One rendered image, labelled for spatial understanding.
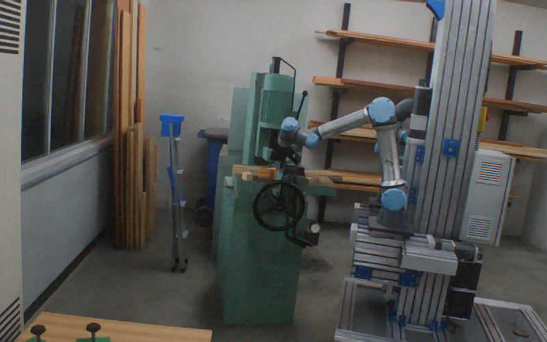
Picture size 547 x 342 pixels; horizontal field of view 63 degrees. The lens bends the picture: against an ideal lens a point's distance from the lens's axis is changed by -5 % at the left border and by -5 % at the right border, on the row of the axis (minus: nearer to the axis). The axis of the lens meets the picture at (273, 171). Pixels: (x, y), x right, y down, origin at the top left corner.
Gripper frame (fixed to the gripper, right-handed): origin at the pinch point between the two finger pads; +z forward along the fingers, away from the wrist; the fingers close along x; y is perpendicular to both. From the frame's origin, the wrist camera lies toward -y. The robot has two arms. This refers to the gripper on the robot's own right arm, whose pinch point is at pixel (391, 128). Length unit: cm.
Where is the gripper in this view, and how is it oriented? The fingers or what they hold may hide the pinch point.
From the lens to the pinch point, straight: 345.4
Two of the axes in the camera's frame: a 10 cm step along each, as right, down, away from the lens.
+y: 0.3, 9.8, 1.8
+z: -0.4, -1.8, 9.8
